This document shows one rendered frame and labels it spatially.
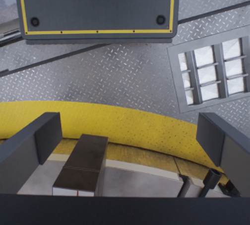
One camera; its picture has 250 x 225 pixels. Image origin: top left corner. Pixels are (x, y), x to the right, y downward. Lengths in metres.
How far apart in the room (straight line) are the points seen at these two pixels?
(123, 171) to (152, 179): 0.17
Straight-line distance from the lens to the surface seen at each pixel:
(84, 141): 0.88
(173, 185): 1.13
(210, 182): 1.12
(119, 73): 1.15
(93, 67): 1.17
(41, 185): 1.23
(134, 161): 1.17
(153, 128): 1.27
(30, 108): 1.38
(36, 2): 0.93
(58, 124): 0.16
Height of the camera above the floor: 1.14
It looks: 74 degrees down
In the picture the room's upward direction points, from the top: 175 degrees counter-clockwise
